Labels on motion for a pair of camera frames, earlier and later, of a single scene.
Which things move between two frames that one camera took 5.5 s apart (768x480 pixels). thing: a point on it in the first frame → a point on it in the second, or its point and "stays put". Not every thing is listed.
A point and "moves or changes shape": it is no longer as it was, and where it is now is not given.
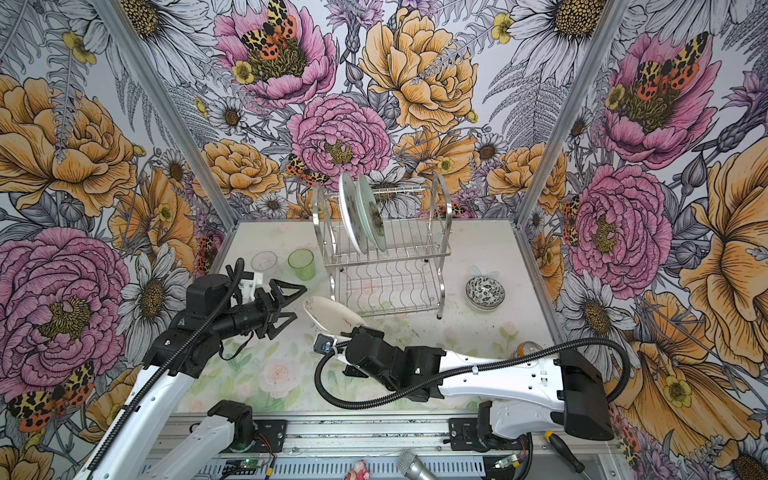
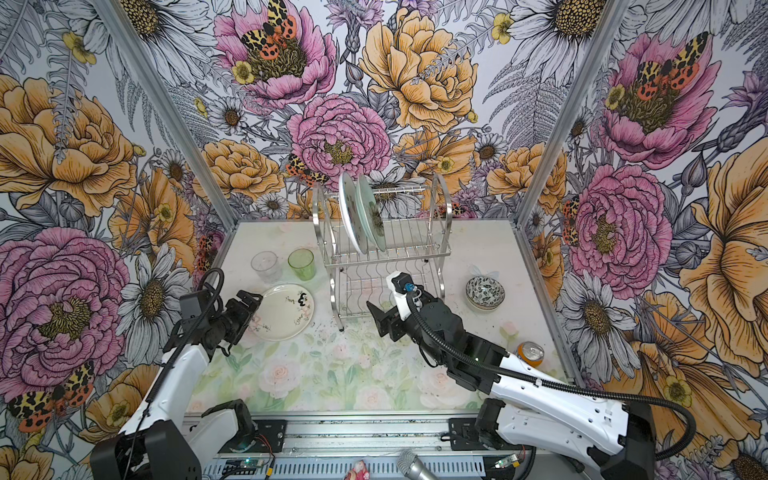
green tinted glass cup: x=302 y=260 stays put
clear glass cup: x=266 y=261 stays put
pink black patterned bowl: x=485 y=293 stays put
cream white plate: x=331 y=316 moves or changes shape
